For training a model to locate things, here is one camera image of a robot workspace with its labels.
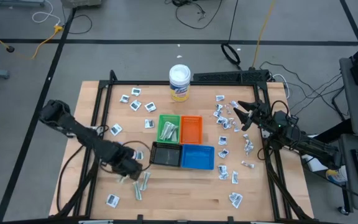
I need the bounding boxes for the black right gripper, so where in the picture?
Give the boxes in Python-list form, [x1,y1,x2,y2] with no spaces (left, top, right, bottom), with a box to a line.
[236,100,292,134]

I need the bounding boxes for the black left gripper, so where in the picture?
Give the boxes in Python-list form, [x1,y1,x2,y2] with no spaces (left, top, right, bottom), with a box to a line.
[110,143,144,182]

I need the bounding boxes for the wrappers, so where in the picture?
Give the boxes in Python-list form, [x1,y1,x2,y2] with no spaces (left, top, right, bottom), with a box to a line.
[140,171,152,192]

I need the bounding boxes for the white packet red print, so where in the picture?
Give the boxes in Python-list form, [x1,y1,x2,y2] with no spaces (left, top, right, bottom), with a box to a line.
[242,134,254,156]

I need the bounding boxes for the black plastic basket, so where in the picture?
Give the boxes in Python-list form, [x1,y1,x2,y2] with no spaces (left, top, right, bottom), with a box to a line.
[149,141,183,167]

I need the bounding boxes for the orange plastic basket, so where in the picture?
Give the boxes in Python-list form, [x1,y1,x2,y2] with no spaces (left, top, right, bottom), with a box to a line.
[180,115,204,146]

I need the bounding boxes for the green plastic basket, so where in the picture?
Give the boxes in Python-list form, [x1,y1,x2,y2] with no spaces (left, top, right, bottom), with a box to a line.
[156,114,181,144]

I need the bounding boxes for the blue plastic basket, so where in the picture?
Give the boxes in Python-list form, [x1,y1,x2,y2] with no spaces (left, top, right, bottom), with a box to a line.
[180,144,216,171]

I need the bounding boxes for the Lysol wipes canister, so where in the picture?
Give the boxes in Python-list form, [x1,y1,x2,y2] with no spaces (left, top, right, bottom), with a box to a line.
[168,63,192,103]

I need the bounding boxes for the white cardboard box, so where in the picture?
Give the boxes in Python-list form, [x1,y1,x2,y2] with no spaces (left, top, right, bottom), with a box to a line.
[301,154,334,173]

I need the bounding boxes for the black desk beam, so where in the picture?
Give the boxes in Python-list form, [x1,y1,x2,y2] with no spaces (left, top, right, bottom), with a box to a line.
[314,118,354,144]

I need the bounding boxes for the wipes canister yellow blue label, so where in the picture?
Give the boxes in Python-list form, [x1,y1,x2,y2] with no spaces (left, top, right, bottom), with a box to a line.
[324,164,349,185]

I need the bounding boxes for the grey desk with keyboard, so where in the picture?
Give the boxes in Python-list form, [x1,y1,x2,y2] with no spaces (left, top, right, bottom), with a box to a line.
[337,133,358,215]

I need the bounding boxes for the grey equipment box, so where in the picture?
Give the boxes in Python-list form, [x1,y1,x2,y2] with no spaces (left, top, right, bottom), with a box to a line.
[60,0,102,9]

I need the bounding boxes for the grey metal bar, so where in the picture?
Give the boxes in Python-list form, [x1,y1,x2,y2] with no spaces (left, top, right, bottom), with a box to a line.
[0,0,46,7]

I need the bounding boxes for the black cable bundle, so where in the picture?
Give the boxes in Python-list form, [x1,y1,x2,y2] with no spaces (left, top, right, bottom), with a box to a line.
[259,60,346,122]

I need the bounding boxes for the yellow power cable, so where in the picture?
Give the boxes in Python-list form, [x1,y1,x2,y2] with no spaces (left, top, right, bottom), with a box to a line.
[252,0,276,70]
[0,23,64,60]

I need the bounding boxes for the black coiled cable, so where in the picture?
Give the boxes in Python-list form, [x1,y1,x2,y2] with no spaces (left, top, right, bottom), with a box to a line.
[221,0,242,71]

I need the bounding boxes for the black aluminium table frame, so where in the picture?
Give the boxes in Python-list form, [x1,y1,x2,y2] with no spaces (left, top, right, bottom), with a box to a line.
[50,69,316,224]

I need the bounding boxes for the black cable tangle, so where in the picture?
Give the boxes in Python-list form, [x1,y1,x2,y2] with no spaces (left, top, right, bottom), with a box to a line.
[165,0,224,30]

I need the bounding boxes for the black floor cable loop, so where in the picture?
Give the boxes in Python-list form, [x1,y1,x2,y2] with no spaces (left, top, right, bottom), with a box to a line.
[61,2,93,35]

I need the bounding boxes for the white floor cable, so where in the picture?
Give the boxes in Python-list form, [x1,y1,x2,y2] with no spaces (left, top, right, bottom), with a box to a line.
[31,0,62,27]

